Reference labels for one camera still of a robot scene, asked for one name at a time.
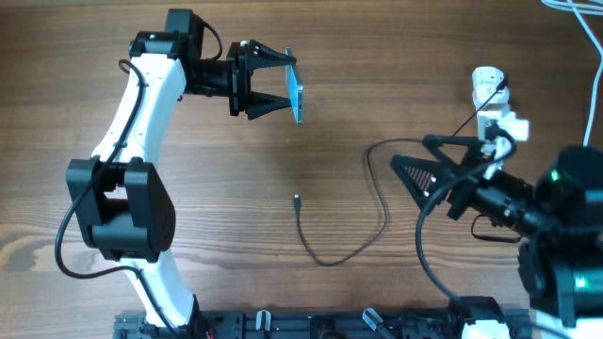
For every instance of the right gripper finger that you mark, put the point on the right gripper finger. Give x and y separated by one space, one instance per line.
433 143
423 177

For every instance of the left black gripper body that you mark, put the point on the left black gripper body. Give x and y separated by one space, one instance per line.
237 80

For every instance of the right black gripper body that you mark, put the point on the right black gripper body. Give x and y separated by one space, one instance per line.
466 191

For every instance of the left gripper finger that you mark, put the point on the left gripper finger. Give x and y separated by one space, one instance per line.
259 56
260 104

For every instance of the teal screen Galaxy smartphone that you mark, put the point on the teal screen Galaxy smartphone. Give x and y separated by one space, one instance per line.
295 91

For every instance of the white power strip socket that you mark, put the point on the white power strip socket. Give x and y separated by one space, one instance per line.
489 75

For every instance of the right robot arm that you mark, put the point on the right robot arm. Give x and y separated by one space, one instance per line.
558 221

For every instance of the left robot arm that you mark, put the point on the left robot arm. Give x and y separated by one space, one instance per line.
118 199

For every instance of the white charger plug adapter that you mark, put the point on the white charger plug adapter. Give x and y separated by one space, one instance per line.
490 94

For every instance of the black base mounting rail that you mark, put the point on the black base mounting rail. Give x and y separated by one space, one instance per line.
406 324

